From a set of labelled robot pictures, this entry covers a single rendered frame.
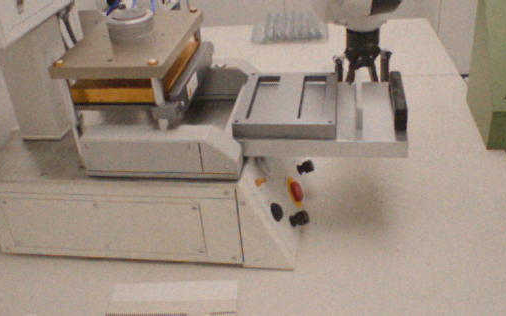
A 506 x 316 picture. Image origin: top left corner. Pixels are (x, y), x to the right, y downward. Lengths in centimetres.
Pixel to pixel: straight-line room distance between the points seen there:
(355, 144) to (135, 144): 34
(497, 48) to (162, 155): 78
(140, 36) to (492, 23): 77
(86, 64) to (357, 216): 56
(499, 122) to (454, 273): 42
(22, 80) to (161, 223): 35
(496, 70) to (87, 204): 87
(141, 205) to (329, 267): 33
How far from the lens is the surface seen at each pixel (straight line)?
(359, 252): 99
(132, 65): 84
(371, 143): 87
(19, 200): 102
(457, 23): 317
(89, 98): 93
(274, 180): 99
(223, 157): 84
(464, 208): 112
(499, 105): 126
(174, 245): 96
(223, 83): 109
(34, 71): 102
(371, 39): 123
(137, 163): 89
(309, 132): 87
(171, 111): 85
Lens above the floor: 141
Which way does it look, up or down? 29 degrees down
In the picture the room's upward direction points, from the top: 4 degrees counter-clockwise
